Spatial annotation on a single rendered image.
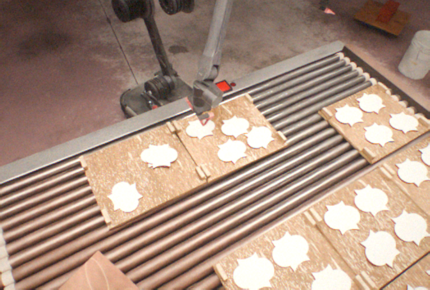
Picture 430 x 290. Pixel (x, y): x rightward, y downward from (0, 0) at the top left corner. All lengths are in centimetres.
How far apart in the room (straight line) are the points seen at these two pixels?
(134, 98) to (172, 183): 139
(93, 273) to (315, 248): 76
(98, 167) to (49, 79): 199
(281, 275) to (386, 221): 48
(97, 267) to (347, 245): 87
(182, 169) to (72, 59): 231
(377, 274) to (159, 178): 87
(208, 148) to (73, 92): 191
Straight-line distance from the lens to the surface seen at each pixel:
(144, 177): 142
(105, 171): 146
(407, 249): 151
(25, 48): 381
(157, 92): 252
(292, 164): 153
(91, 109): 301
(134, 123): 162
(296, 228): 137
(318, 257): 135
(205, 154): 147
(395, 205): 158
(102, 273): 117
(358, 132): 174
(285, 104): 176
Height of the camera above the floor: 214
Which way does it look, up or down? 51 degrees down
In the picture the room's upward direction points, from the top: 5 degrees clockwise
